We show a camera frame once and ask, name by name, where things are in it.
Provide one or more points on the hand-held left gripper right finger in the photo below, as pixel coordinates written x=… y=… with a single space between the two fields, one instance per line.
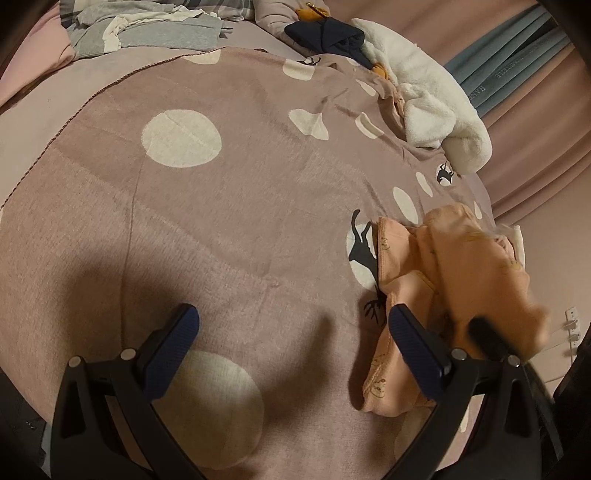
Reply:
x=415 y=355

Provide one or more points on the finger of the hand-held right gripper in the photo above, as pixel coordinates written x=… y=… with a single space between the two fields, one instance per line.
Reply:
x=485 y=339

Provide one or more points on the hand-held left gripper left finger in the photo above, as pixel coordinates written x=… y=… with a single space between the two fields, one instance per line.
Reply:
x=171 y=355

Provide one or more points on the pink printed small garment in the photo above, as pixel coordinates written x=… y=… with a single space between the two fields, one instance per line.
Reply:
x=466 y=267

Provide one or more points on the pink and white cloth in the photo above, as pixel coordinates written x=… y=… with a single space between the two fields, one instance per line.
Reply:
x=510 y=237

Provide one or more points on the mauve blanket with white dots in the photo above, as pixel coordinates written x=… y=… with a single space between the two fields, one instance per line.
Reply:
x=231 y=221

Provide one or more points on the pink curtain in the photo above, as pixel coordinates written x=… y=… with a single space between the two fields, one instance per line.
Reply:
x=540 y=152

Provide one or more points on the white fleece garment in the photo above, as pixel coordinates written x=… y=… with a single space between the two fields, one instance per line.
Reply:
x=425 y=87

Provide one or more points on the grey-blue curtain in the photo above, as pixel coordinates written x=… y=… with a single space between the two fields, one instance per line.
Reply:
x=498 y=60

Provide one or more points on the orange fabric piece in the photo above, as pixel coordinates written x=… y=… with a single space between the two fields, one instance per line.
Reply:
x=381 y=70

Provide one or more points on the grey garment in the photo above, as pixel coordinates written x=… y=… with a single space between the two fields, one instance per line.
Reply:
x=152 y=32

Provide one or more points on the navy garment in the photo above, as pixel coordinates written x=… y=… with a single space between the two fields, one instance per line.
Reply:
x=332 y=34

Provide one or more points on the pink pillow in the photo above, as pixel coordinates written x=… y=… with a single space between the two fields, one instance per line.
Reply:
x=32 y=50

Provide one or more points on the plaid grey pillow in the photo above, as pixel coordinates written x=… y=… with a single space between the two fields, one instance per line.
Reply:
x=138 y=7

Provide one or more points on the white wall socket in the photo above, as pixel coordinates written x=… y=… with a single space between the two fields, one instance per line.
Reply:
x=573 y=323

